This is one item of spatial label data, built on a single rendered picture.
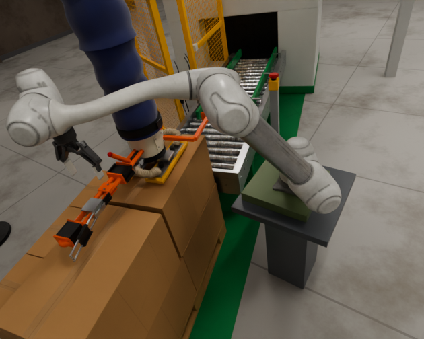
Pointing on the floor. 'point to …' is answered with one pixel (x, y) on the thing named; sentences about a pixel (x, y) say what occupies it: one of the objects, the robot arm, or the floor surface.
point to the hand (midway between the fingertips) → (86, 173)
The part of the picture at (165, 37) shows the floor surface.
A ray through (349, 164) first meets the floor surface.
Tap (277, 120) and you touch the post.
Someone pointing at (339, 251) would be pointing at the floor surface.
